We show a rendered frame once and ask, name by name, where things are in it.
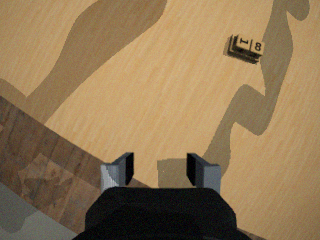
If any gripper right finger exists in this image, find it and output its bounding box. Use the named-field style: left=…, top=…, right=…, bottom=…
left=186, top=153, right=221, bottom=195

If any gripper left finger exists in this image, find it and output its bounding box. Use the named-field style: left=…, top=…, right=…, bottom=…
left=100, top=152, right=134, bottom=194

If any tan calendar cube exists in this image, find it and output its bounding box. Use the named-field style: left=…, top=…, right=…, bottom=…
left=245, top=39, right=265, bottom=59
left=232, top=33, right=251, bottom=54

